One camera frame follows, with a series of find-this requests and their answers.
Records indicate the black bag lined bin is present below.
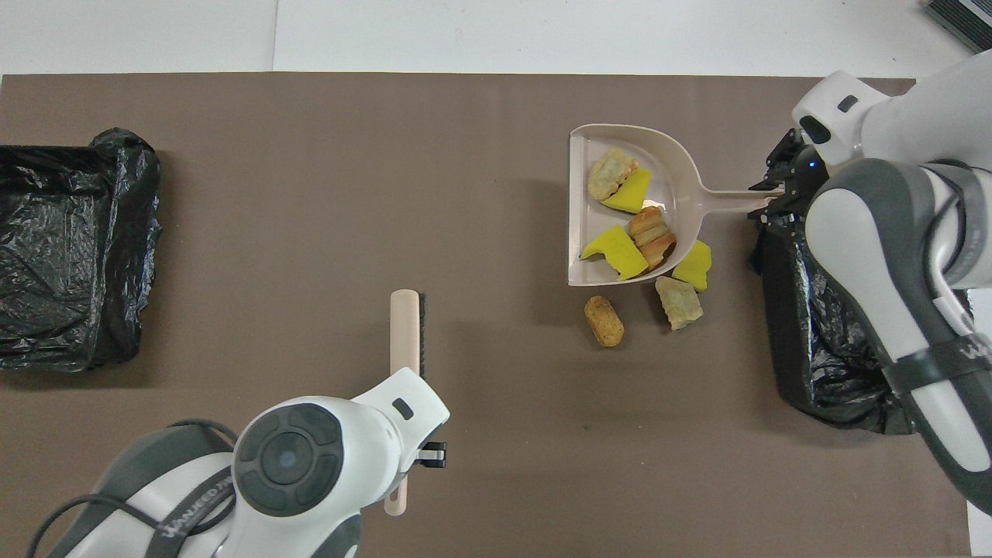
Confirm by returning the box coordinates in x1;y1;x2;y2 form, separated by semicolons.
748;213;919;435
0;128;164;373

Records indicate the brown oval bread-like chunk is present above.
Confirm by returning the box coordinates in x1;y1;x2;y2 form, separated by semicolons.
584;295;625;348

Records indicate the pale beige sponge chunk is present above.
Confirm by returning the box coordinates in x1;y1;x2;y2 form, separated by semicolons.
655;277;704;332

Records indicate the plain yellow sponge piece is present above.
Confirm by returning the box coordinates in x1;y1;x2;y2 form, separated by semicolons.
671;240;712;292

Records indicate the orange striped sponge chunk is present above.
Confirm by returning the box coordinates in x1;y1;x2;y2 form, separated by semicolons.
626;205;677;272

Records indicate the brown table mat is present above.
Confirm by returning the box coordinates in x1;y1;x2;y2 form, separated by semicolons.
0;74;973;558

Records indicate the curved yellow sponge piece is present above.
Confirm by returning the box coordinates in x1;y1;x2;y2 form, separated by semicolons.
601;168;653;214

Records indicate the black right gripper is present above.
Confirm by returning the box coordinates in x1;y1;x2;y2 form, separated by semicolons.
746;128;826;228

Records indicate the beige plastic dustpan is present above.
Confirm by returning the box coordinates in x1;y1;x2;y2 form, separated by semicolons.
568;124;784;288

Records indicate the beige layered sponge chunk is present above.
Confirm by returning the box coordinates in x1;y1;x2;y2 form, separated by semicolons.
587;147;640;202

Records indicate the yellow sponge with green pad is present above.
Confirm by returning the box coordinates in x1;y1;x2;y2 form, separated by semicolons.
581;225;650;281

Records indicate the dark ribbed object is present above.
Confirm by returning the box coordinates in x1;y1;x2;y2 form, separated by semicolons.
922;0;992;67

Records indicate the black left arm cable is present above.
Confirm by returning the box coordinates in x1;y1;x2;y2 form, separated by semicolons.
27;418;241;558

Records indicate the beige hand brush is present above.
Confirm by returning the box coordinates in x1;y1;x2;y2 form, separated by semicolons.
385;289;428;518

